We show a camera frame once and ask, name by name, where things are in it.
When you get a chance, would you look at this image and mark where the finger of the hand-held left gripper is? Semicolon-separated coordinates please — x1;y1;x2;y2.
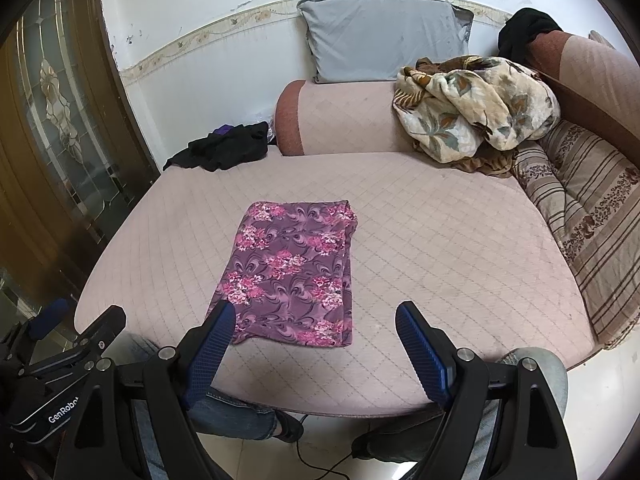
72;305;127;348
26;298;70;339

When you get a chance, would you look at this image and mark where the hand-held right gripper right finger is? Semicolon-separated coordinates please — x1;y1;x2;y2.
395;301;583;480

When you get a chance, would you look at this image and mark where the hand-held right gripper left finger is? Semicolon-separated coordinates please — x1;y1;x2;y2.
55;300;237;480

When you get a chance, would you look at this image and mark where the purple floral garment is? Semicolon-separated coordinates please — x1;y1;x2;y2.
205;200;358;348

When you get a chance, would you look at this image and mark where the pile of black clothes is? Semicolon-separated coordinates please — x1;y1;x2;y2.
162;121;271;172

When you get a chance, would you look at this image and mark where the person's left leg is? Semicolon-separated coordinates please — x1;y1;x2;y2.
127;335;281;443

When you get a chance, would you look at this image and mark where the black shoe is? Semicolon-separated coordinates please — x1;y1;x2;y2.
272;410;305;444
351;432;396;461

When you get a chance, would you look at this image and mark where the pink quilted sofa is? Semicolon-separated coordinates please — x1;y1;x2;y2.
74;30;640;418

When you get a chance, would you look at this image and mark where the wooden door with patterned glass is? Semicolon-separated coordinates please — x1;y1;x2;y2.
0;0;162;361

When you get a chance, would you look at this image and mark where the striped floral cushion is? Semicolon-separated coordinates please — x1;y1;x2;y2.
512;119;640;352

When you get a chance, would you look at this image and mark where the beige floral blanket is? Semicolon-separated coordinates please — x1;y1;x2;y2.
391;55;562;177

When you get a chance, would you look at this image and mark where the grey pillow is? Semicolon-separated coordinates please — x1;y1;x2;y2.
297;0;475;85

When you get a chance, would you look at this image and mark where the black cloth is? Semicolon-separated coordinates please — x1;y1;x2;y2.
497;7;565;61

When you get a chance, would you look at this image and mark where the black cable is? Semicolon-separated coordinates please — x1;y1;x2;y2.
295;430;362;480

